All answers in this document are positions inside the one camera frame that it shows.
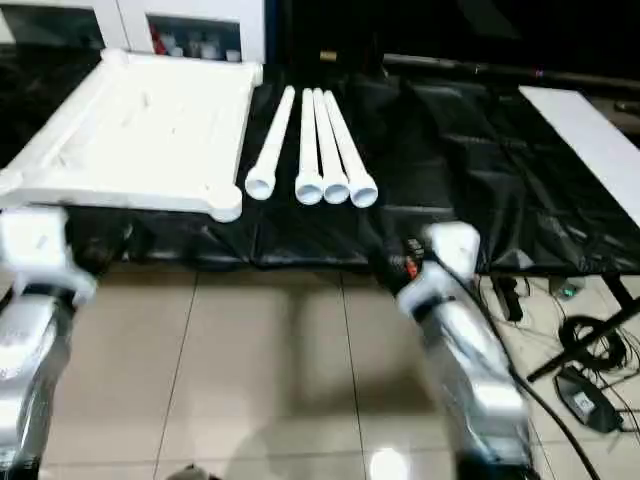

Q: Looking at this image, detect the white plastic table leg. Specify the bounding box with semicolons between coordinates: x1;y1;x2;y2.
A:
295;88;327;206
322;90;380;209
244;86;298;201
313;90;351;205

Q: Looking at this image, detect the white plastic table top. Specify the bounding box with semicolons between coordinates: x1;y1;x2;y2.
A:
0;48;264;223

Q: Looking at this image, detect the black mat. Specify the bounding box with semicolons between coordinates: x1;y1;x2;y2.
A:
0;45;640;276

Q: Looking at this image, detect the white flat board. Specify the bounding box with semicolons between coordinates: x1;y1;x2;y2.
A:
518;85;640;229

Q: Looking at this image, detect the black power adapter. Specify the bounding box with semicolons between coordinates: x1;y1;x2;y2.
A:
553;365;623;434

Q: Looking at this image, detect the large black furniture piece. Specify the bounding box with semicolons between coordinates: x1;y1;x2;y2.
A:
265;0;640;91

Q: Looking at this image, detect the white cabinet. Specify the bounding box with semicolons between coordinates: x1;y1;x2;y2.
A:
0;0;267;63

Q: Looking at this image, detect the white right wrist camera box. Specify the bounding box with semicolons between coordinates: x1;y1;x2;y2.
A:
418;221;482;283

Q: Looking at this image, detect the black floor cable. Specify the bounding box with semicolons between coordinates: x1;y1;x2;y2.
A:
555;310;640;381

